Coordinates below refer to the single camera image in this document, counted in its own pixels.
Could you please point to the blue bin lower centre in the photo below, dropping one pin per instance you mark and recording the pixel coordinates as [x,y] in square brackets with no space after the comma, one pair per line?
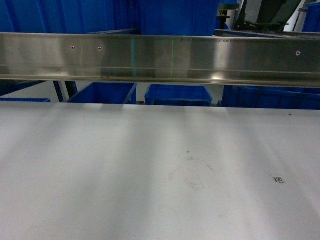
[178,95]

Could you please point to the blue bin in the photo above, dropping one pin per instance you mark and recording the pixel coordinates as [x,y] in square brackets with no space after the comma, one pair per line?
[121,93]
[68,16]
[178,17]
[178,95]
[296,98]

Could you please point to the blue bin lower left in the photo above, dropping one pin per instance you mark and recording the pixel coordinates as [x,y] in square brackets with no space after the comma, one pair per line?
[121,93]

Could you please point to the blue bin upper centre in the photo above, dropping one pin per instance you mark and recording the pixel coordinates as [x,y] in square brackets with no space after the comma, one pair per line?
[178,17]

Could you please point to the blue bin lower right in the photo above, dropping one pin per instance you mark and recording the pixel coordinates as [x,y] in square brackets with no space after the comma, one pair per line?
[296,98]

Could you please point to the small QR code sticker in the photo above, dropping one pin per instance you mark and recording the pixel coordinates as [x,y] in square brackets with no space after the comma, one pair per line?
[278,179]

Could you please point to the blue bin upper left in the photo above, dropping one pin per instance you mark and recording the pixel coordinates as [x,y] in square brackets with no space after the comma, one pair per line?
[68,16]

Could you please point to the stainless steel shelf rail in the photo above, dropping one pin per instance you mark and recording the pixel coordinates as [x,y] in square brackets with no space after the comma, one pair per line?
[247,61]

